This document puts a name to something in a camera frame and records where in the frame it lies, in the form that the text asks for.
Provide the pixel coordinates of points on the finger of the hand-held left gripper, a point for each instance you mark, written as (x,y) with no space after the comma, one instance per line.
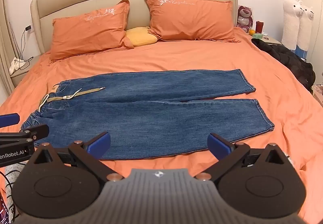
(36,131)
(8,119)

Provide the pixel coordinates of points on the grey cloth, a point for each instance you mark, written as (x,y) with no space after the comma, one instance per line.
(14,176)

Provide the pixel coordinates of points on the white crumpled cloth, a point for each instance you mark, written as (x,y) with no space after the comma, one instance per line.
(17,65)

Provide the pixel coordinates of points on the red cup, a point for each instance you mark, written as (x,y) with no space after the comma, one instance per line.
(259,27)

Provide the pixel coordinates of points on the purple stuffed bear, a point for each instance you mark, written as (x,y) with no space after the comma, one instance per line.
(244,18)

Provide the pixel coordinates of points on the orange fruit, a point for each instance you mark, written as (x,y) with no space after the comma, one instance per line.
(252,32)

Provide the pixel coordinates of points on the green box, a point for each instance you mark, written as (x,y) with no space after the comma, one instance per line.
(257,36)

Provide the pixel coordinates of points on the black jacket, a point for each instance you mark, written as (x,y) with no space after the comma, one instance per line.
(290,60)

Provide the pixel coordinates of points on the orange embroidered pillow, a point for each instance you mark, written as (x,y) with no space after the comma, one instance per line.
(88,34)
(191,19)

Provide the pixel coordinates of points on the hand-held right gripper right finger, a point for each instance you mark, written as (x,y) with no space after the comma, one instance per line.
(218,147)

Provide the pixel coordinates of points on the beige bedside table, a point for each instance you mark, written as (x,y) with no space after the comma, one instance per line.
(273,41)
(25,75)

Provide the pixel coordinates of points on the blue denim pants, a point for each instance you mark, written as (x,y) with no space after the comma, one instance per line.
(151,115)

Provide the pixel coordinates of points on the white alpaca plush toy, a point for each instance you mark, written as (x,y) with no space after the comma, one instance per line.
(290,24)
(306,29)

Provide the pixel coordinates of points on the yellow cushion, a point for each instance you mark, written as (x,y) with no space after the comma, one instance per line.
(140,37)

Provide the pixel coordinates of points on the bed with orange sheet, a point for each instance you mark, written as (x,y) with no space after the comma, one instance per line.
(176,57)

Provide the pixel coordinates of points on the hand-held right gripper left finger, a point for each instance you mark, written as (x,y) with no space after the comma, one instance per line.
(99,145)

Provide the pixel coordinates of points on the black charger plug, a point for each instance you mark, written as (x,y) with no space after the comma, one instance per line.
(28,28)

